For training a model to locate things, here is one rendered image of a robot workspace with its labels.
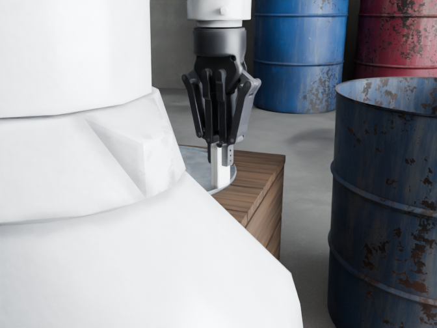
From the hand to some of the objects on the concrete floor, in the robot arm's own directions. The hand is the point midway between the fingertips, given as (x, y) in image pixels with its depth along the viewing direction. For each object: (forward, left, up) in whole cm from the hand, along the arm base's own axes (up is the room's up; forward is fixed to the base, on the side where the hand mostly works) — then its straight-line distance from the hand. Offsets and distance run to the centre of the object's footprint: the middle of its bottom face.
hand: (220, 164), depth 70 cm
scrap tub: (-27, -37, -40) cm, 61 cm away
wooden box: (+15, -1, -40) cm, 42 cm away
